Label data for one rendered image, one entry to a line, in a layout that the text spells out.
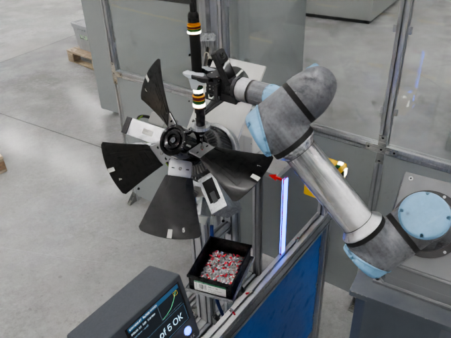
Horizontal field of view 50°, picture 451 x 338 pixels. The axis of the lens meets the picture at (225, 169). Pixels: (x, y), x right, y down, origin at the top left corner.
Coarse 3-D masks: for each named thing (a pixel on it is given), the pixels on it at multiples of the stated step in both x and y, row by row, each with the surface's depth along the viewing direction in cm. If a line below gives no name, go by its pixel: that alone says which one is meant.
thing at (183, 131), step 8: (168, 128) 177; (176, 128) 176; (184, 128) 174; (160, 136) 178; (168, 136) 176; (176, 136) 176; (184, 136) 173; (192, 136) 176; (160, 144) 177; (168, 144) 176; (176, 144) 174; (184, 144) 172; (192, 144) 176; (168, 152) 175; (176, 152) 173; (184, 152) 174; (184, 160) 184; (192, 160) 182; (200, 160) 182
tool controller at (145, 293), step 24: (144, 288) 112; (168, 288) 111; (96, 312) 108; (120, 312) 106; (144, 312) 106; (168, 312) 111; (192, 312) 118; (72, 336) 102; (96, 336) 100; (120, 336) 101; (144, 336) 106; (168, 336) 112; (192, 336) 119
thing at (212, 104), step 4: (236, 68) 179; (240, 68) 176; (236, 72) 177; (244, 72) 172; (240, 76) 172; (244, 76) 171; (208, 104) 181; (212, 104) 174; (216, 104) 172; (208, 108) 175; (212, 108) 172; (208, 112) 172
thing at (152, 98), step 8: (152, 64) 190; (152, 72) 190; (160, 72) 184; (144, 80) 196; (152, 80) 190; (160, 80) 184; (152, 88) 191; (160, 88) 185; (144, 96) 199; (152, 96) 192; (160, 96) 185; (152, 104) 195; (160, 104) 187; (160, 112) 190; (168, 112) 182
